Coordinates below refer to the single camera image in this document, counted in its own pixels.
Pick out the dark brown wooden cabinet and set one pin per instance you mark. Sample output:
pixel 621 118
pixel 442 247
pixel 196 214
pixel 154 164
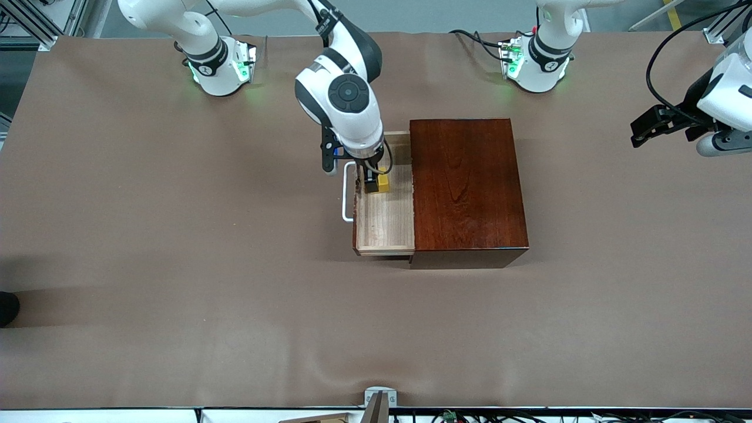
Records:
pixel 470 194

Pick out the black round object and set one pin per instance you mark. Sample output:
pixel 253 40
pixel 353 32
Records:
pixel 7 308

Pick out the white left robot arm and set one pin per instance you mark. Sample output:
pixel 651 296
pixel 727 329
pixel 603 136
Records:
pixel 537 79

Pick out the brown table cover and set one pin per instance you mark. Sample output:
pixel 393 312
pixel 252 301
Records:
pixel 176 264

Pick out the grey metal bracket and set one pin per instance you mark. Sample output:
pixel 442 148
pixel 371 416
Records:
pixel 380 398

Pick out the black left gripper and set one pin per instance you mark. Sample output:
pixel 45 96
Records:
pixel 688 107

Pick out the grey diagonal metal bar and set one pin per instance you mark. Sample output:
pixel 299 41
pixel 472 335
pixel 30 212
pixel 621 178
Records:
pixel 646 22

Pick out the wooden board piece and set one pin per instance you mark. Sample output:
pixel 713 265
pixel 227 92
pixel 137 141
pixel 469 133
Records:
pixel 317 419

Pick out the aluminium frame profile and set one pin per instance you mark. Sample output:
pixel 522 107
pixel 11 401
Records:
pixel 719 32
pixel 76 17
pixel 29 23

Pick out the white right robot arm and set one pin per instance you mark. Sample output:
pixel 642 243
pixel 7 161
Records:
pixel 346 94

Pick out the yellow block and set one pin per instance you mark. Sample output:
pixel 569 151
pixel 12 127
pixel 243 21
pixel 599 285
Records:
pixel 383 183

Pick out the green terminal connector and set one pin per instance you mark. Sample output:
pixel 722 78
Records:
pixel 449 416

